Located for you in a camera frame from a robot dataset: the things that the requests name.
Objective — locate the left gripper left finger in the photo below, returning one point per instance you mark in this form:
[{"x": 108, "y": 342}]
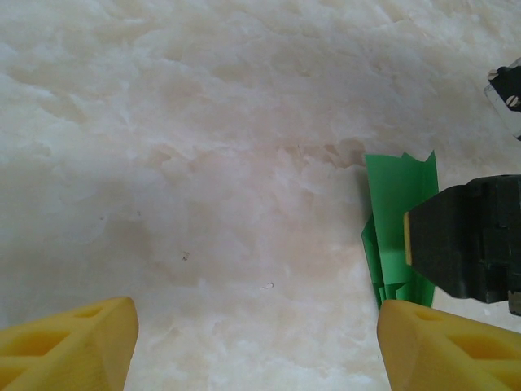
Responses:
[{"x": 81, "y": 358}]

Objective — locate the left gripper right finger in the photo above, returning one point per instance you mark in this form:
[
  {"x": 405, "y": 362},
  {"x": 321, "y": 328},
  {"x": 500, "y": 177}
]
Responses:
[{"x": 439, "y": 358}]

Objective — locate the green paper sheet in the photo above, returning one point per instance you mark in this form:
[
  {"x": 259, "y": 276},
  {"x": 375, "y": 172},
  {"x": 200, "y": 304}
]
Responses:
[{"x": 395, "y": 195}]

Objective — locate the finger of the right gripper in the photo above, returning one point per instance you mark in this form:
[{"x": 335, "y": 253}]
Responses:
[{"x": 447, "y": 244}]

